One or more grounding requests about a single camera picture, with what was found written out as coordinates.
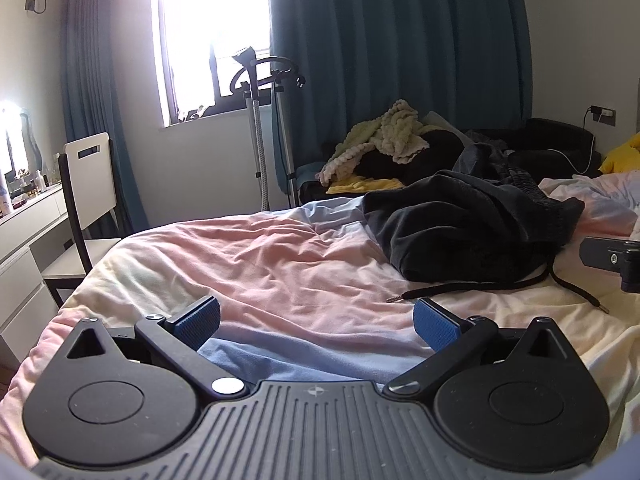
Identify black pants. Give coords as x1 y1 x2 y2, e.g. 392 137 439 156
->
362 142 612 317

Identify white dressing table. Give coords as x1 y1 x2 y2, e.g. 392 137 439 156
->
0 182 71 366

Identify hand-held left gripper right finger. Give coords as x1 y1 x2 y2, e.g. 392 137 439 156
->
382 298 568 401

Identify grey cushion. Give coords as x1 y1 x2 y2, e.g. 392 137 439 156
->
422 111 468 135

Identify teal curtain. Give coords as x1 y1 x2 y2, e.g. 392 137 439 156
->
267 0 533 206
59 0 166 236

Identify white chair with black frame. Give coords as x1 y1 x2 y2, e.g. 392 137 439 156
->
41 132 123 306

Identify black clothing pile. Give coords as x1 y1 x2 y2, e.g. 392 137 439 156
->
357 129 466 181

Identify cream knitted blanket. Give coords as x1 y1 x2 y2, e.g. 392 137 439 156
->
315 99 433 186

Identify white charging cable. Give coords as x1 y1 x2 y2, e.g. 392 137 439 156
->
547 132 598 176

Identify wall socket with charger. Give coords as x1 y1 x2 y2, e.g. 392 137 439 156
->
584 105 616 133

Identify wavy vanity mirror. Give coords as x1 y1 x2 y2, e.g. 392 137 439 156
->
0 102 43 181

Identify yellow towel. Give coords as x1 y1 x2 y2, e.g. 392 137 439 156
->
325 175 406 196

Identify garment steamer stand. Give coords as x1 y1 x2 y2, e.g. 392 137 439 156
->
230 47 307 211

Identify dark framed window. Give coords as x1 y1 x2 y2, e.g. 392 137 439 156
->
150 0 273 128

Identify pastel bed cover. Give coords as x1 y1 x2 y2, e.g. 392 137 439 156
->
0 170 640 466

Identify black sofa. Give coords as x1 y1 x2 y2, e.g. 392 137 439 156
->
295 117 596 208

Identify yellow pillow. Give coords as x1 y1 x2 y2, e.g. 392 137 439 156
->
598 132 640 176

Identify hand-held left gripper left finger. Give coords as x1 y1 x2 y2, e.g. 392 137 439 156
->
66 296 249 401

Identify cluster of cosmetic bottles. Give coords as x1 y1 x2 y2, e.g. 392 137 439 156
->
0 160 63 217

